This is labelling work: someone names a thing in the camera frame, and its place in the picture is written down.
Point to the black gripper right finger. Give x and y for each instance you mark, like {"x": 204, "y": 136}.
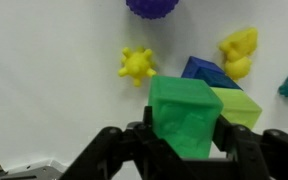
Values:
{"x": 251, "y": 156}

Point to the light green block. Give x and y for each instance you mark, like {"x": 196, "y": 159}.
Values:
{"x": 238, "y": 108}

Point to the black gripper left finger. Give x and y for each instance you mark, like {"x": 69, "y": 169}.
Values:
{"x": 105, "y": 155}

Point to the dark blue block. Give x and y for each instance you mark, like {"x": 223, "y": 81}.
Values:
{"x": 213, "y": 75}

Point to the yellow rubber duck toy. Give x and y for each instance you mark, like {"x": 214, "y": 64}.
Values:
{"x": 237, "y": 48}

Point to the yellow spiky ball toy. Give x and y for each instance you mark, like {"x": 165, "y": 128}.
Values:
{"x": 138, "y": 64}

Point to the purple bumpy ball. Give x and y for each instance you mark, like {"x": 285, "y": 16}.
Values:
{"x": 151, "y": 9}

